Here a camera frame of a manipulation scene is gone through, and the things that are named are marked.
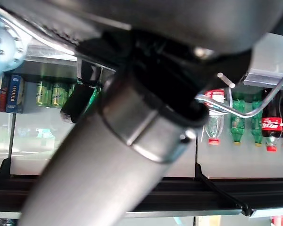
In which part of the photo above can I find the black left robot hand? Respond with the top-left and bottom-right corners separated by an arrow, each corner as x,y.
0,0 -> 283,226

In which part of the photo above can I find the water bottle red cap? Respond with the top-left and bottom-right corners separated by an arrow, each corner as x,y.
204,89 -> 225,145

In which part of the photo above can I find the green Sprite bottle yellow cap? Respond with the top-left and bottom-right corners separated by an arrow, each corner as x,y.
251,94 -> 264,147
83,87 -> 101,115
230,94 -> 246,145

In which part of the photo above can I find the black shelf board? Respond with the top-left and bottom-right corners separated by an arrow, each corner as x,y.
0,175 -> 252,218
240,178 -> 283,219

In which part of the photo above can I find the narrow blue cookie box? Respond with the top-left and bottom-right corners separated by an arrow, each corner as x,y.
5,74 -> 26,114

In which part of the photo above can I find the grey shelf upright post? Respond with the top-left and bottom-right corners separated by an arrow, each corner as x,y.
193,137 -> 200,178

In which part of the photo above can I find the clear plastic price rail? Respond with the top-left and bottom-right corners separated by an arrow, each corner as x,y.
244,32 -> 283,88
23,43 -> 120,71

